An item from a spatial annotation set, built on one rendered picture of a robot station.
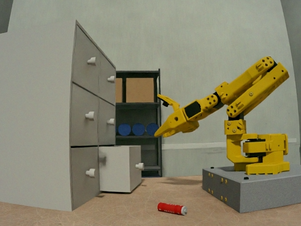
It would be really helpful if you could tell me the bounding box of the grey chest of drawers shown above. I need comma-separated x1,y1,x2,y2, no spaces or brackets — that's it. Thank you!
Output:
0,19,116,212

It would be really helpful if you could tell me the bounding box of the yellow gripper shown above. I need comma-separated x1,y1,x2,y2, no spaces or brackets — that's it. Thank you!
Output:
154,94,199,137

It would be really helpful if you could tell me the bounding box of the red aa battery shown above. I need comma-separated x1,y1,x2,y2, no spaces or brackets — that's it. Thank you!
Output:
158,202,187,215

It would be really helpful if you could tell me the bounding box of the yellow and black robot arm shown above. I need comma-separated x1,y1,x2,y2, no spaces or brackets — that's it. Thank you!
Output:
182,56,290,175

